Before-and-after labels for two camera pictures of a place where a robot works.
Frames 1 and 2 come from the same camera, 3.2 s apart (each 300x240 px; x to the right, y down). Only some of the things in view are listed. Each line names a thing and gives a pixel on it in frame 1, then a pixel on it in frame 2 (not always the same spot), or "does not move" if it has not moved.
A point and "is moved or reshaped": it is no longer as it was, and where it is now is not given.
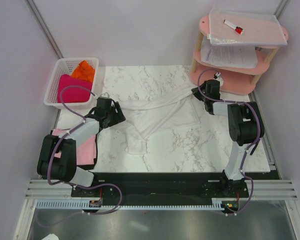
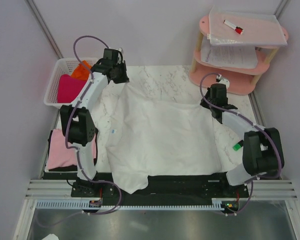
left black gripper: [118, 117] -> [124, 79]
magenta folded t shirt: [73, 90] does not move
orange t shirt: [84, 71] does not move
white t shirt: [147, 116] is moved or reshaped
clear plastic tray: [259, 29] does not move
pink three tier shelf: [236, 80] does not move
